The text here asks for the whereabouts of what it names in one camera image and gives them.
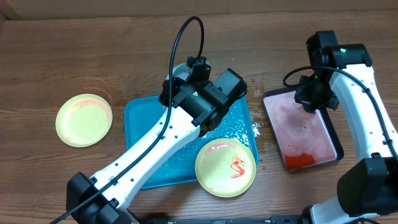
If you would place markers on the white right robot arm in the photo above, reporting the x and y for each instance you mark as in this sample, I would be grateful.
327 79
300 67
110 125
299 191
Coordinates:
344 74

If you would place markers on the blue plastic tray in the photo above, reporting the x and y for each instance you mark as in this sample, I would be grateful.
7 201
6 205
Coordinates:
142 113

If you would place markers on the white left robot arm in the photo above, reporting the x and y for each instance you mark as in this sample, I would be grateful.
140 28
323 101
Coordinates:
104 198

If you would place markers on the black tray with red water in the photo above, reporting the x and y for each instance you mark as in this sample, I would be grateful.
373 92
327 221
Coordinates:
303 139

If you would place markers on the yellow plate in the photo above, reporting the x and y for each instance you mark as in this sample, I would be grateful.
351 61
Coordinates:
225 167
84 120

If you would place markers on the light blue plate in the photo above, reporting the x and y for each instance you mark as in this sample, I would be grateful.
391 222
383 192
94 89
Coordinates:
188 87

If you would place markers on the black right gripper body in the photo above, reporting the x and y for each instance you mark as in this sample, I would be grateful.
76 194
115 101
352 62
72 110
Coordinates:
316 92

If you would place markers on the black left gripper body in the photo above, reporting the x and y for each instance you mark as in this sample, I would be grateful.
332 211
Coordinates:
176 85

